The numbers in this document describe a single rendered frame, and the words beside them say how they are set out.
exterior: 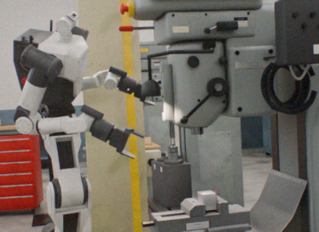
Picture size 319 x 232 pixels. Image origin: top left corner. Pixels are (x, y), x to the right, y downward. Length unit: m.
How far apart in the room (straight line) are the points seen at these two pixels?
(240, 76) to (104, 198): 2.03
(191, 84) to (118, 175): 1.92
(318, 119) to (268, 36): 0.35
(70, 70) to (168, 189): 0.68
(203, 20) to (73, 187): 1.02
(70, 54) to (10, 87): 8.66
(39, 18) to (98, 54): 7.42
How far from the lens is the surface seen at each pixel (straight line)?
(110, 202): 3.69
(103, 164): 3.64
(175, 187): 2.28
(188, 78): 1.83
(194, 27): 1.83
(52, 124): 2.23
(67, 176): 2.40
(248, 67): 1.88
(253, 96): 1.89
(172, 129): 2.29
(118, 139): 2.16
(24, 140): 6.36
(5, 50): 10.95
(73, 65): 2.29
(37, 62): 2.17
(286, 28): 1.67
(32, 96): 2.22
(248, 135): 11.71
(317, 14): 1.73
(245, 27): 1.89
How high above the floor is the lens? 1.46
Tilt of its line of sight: 3 degrees down
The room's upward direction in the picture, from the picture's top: 3 degrees counter-clockwise
